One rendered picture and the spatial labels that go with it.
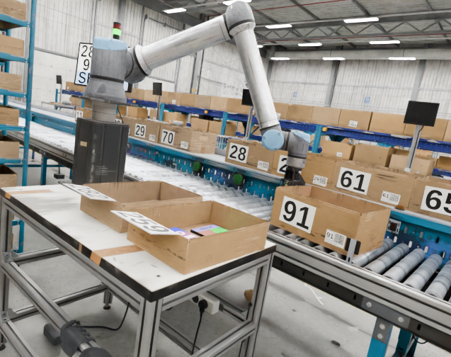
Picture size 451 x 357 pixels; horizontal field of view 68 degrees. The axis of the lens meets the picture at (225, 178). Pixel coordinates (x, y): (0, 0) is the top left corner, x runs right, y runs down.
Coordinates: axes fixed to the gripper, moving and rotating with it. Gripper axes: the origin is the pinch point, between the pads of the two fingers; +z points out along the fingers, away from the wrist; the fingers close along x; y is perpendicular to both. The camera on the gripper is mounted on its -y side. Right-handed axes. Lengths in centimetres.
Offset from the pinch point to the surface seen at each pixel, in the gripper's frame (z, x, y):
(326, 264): 8.4, 36.2, 30.9
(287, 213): -2.2, 11.6, 21.5
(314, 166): -19.0, -5.4, -28.9
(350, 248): 0, 43, 29
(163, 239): -1, 10, 86
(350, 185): -13.6, 17.1, -28.8
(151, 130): -18, -159, -29
